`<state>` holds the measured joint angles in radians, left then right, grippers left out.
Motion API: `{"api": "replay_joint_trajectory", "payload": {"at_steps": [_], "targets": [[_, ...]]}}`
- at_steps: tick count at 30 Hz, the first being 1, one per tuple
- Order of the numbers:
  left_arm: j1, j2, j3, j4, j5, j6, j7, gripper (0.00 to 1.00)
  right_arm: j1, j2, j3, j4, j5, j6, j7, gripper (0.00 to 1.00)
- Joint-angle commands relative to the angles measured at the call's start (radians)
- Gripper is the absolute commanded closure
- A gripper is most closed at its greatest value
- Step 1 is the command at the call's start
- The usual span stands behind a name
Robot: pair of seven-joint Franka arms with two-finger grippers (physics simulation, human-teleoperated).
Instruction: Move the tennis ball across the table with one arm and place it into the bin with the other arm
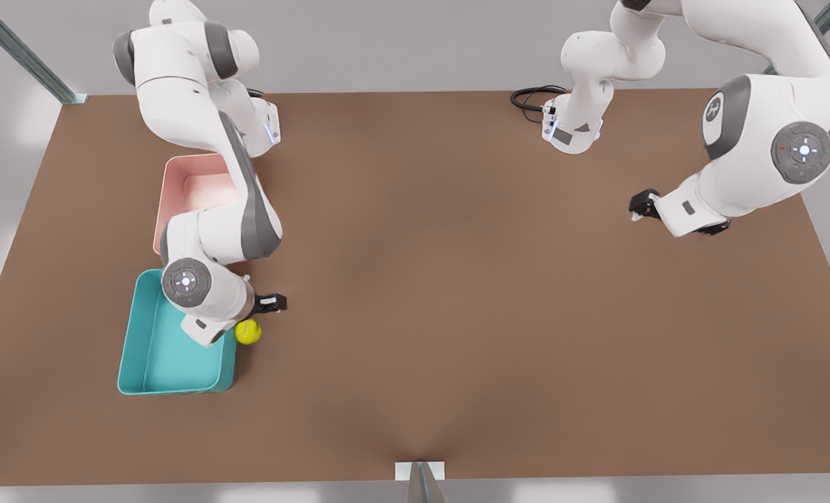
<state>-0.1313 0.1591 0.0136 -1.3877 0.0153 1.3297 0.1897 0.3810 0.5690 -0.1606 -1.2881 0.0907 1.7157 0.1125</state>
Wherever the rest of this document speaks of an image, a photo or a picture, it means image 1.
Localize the silver frame post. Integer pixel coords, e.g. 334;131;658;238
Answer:
0;0;88;106
395;460;447;503
763;0;830;75

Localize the pink plastic tray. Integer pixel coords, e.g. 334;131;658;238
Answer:
152;154;240;256

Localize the teal plastic tray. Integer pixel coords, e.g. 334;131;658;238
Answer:
117;269;240;396

